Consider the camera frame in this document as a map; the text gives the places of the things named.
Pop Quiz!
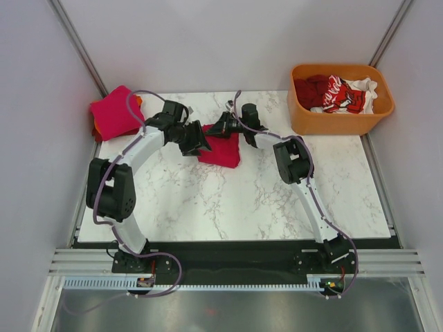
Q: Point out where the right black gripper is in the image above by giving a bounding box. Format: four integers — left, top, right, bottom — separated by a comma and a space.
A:
205, 112, 248, 140

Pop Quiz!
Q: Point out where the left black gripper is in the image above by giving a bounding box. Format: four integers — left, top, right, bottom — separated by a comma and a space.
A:
170, 121, 212, 158

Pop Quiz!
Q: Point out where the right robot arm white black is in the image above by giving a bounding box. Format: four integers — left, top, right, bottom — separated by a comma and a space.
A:
206, 100, 349, 273

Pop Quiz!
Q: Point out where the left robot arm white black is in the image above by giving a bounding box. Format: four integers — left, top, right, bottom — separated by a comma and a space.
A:
86, 100, 211, 272

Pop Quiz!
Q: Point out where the folded orange t shirt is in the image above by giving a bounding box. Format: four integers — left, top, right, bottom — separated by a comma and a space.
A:
135, 95, 143, 106

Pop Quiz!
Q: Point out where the orange plastic basket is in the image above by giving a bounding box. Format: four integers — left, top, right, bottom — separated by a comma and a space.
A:
287, 63, 395, 136

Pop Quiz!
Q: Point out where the folded pink t shirt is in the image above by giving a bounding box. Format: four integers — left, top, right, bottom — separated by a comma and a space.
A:
89, 85, 141, 133

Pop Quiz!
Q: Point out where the dark red crumpled t shirt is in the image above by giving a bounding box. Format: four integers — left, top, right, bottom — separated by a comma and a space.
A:
294, 75, 329, 109

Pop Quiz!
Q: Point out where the folded dark red t shirt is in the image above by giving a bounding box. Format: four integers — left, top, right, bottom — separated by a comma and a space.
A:
91, 122, 139, 142

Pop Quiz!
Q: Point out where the red white printed t shirt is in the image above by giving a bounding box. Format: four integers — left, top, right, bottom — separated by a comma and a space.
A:
308, 75, 378, 115

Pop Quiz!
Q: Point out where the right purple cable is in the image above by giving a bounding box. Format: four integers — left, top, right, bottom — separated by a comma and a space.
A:
233, 90, 359, 299

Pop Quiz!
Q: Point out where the purple cable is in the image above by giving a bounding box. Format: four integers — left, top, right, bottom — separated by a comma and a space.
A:
233, 90, 359, 299
62, 89, 183, 315

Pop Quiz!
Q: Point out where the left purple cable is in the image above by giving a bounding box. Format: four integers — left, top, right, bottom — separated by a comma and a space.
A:
62, 89, 183, 315

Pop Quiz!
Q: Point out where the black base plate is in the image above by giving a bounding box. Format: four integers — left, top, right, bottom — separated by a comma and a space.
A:
110, 238, 359, 286

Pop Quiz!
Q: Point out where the aluminium rail profile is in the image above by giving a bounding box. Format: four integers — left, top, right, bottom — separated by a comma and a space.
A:
48, 249, 425, 277

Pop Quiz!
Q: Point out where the grey slotted cable duct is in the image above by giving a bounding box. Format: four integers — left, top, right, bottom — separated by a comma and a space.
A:
63, 275, 345, 292

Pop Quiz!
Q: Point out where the left aluminium frame post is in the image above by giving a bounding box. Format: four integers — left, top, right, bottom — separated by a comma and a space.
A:
48, 0, 109, 97

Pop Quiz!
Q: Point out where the aluminium frame post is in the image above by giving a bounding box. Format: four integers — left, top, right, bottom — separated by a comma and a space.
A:
48, 0, 109, 97
368, 0, 416, 68

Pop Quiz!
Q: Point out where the right aluminium frame post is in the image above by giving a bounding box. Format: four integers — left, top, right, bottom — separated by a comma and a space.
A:
368, 0, 416, 68

